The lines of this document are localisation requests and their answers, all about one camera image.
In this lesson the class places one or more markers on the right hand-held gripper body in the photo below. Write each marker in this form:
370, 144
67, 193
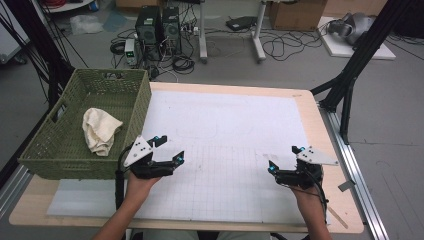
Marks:
300, 175

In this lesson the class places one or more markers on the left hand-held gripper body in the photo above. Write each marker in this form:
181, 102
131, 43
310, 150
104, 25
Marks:
148, 168

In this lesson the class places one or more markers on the cream printed cloth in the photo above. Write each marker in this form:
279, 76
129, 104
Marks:
100, 130

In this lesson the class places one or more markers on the green woven basket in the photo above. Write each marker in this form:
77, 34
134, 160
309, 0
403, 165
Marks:
110, 100

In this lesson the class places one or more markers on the person's left hand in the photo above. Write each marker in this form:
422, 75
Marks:
141, 188

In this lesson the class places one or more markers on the person's right hand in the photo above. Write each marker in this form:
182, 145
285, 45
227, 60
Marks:
308, 200

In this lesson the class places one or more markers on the grey tape piece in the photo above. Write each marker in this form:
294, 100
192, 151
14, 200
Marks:
346, 185

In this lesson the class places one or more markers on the white grid mat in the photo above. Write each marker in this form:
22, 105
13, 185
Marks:
216, 116

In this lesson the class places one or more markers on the grey power supply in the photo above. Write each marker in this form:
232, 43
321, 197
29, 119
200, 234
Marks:
130, 51

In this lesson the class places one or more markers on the white floor board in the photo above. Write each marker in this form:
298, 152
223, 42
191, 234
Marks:
340, 50

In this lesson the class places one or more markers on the large black computer tower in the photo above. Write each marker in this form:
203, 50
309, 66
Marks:
148, 30

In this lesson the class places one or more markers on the small black computer tower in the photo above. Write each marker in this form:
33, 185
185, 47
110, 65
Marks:
171, 30

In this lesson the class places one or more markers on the white desk leg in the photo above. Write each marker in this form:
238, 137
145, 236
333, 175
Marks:
258, 36
202, 33

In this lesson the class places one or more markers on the large cardboard box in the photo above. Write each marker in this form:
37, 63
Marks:
296, 15

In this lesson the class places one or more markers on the grey headset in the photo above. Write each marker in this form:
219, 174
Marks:
353, 26

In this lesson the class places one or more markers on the clear plastic bag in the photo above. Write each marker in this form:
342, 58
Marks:
86, 24

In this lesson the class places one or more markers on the black flat device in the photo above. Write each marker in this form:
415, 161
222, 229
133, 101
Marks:
240, 23

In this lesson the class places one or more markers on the aluminium rail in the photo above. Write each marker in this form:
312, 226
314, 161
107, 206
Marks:
356, 173
13, 190

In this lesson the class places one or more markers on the black frame stand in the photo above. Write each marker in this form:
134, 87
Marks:
40, 43
363, 50

